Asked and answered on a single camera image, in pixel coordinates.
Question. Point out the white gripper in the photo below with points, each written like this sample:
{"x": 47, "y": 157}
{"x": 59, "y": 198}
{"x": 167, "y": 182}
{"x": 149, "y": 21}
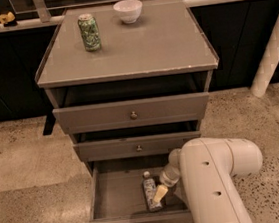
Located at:
{"x": 167, "y": 178}

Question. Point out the blue plastic bottle white cap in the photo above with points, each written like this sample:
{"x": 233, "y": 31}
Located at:
{"x": 149, "y": 188}

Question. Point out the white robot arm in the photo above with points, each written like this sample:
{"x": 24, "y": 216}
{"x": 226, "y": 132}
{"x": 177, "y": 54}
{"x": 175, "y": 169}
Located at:
{"x": 206, "y": 167}

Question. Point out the grey open bottom drawer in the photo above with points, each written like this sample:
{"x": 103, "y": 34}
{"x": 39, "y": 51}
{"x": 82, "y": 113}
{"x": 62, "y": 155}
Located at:
{"x": 118, "y": 196}

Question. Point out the grey middle drawer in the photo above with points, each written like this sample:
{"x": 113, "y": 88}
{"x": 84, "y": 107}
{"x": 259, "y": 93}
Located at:
{"x": 132, "y": 147}

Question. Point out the grey top drawer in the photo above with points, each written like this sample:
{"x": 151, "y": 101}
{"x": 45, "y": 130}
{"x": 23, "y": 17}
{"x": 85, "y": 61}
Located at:
{"x": 133, "y": 113}

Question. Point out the grey wooden drawer cabinet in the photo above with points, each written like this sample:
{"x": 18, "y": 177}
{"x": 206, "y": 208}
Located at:
{"x": 163, "y": 53}

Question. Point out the green soda can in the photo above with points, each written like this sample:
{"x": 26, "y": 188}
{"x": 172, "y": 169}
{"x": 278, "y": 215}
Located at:
{"x": 89, "y": 32}

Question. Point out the white ceramic bowl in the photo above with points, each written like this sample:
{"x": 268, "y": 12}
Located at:
{"x": 128, "y": 10}

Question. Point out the white diagonal pipe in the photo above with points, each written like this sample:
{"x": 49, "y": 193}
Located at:
{"x": 268, "y": 64}

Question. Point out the yellow and black small object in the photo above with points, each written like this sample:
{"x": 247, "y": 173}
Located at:
{"x": 8, "y": 19}

